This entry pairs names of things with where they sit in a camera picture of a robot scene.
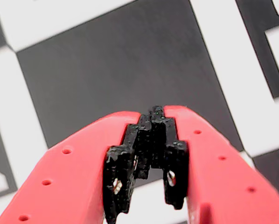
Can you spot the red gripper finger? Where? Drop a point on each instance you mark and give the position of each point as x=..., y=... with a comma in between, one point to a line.
x=71, y=186
x=223, y=186

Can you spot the black white marker checkerboard mat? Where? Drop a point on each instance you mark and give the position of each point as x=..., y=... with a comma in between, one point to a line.
x=118, y=70

